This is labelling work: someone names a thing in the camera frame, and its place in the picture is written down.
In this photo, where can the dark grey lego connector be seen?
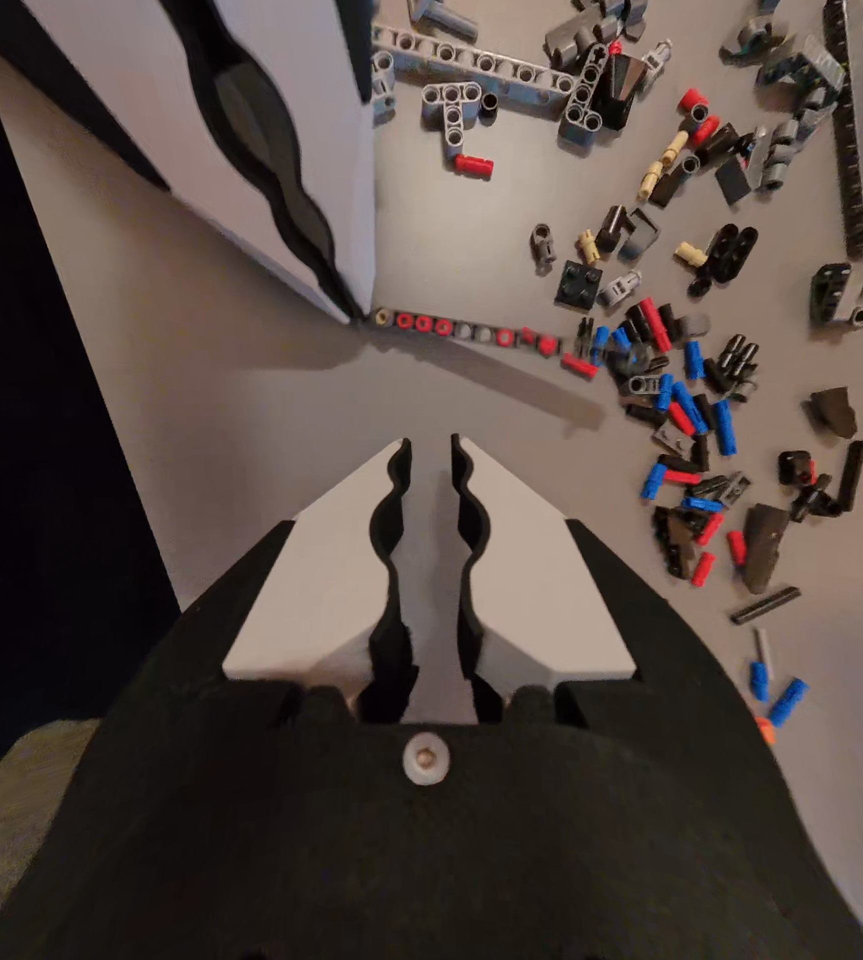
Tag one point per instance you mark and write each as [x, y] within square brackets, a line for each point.
[542, 240]

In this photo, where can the long light grey lego beam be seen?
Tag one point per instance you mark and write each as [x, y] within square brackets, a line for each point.
[476, 64]

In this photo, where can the dark grey hollow lego brick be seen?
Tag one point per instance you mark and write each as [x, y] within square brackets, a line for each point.
[645, 240]

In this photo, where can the grey lego plate with axle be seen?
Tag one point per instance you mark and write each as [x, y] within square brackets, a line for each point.
[446, 19]

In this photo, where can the small mixed lego connector cluster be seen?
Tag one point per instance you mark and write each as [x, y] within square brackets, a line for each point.
[694, 99]

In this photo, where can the light grey lego pin connector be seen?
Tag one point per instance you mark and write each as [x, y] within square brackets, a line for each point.
[656, 60]
[617, 291]

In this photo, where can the light grey T-shaped lego beam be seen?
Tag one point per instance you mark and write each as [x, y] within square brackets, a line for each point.
[450, 94]

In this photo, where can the cluster of dark grey connectors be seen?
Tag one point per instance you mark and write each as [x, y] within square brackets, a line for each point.
[574, 34]

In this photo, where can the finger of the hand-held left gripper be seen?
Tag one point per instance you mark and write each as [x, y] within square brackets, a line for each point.
[334, 112]
[139, 90]

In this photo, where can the long tan lego axle pin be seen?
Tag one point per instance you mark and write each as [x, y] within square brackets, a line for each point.
[662, 165]

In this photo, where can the blue lego pin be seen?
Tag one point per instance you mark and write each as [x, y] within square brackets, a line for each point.
[759, 681]
[788, 701]

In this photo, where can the long dark grey lego beam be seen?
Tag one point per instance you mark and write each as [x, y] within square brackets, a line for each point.
[859, 150]

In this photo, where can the dark grey pinned lego beam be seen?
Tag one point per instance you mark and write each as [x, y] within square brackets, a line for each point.
[469, 332]

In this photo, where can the short light grey lego beam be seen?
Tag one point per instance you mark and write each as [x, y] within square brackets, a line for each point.
[383, 82]

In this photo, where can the black lego bush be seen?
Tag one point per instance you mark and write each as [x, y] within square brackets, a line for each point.
[489, 103]

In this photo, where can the black lego pin connector assembly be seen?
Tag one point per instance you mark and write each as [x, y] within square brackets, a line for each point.
[795, 465]

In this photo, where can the red lego pin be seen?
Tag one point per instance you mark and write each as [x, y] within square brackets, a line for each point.
[474, 163]
[579, 365]

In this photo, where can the black lego axle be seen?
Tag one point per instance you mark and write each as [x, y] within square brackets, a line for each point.
[765, 605]

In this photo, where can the black lego wedge piece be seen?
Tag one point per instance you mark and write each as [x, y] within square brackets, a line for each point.
[626, 90]

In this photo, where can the grey and black lego bracket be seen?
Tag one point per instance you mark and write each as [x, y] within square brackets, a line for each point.
[833, 289]

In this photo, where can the light grey lego axle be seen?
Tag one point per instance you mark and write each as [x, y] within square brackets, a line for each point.
[761, 645]

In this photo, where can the black lego connector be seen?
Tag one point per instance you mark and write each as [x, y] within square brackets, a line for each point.
[611, 221]

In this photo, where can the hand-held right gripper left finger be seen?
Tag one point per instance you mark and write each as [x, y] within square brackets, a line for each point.
[319, 600]

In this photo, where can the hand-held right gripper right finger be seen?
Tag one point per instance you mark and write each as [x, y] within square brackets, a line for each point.
[544, 600]

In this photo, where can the dark grey angled lego beam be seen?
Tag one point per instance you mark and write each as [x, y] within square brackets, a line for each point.
[585, 97]

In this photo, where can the short black lego beam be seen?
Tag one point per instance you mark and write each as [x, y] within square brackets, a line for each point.
[731, 251]

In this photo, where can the black square lego plate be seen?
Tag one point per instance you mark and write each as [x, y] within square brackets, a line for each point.
[578, 285]

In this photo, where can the cluster of grey lego brackets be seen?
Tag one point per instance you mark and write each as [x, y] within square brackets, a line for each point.
[814, 67]

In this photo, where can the orange lego piece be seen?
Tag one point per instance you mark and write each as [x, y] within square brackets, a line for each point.
[765, 729]

